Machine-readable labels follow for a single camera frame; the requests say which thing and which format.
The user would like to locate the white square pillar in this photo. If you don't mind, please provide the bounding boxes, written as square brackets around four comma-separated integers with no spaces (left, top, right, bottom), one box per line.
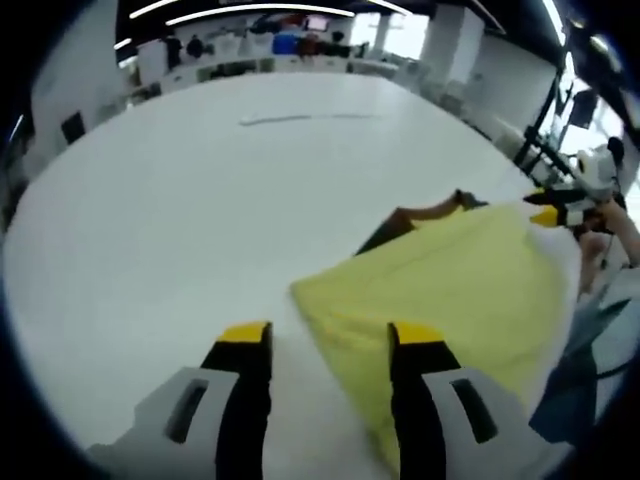
[29,9,121,146]
[419,4,486,86]

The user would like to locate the person's right hand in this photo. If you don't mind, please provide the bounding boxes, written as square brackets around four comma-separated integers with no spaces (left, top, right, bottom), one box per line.
[574,207,614,244]

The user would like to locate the black tripod stand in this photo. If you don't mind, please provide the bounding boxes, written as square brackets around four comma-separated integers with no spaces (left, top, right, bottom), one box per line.
[514,49,599,186]

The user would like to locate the blue crate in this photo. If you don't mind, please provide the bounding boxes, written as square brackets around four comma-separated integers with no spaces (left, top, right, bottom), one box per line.
[272,33,300,55]

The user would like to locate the white ceiling light strip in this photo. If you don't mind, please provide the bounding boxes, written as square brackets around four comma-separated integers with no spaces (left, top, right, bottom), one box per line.
[128,0,181,20]
[165,5,356,26]

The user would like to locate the row of white cabinets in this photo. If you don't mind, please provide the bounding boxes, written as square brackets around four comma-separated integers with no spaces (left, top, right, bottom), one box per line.
[122,52,401,104]

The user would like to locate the yellow garment grey blue sleeves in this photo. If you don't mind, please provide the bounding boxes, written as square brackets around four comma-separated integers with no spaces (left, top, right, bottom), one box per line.
[290,188,574,476]

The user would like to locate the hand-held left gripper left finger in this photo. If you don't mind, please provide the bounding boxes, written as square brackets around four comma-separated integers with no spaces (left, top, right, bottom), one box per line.
[87,320,275,480]

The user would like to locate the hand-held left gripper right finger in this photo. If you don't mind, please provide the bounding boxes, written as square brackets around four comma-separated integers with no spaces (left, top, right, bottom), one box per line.
[387,321,560,480]

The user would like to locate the black box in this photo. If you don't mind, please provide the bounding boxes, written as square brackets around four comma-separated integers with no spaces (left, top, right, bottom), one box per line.
[60,112,85,144]

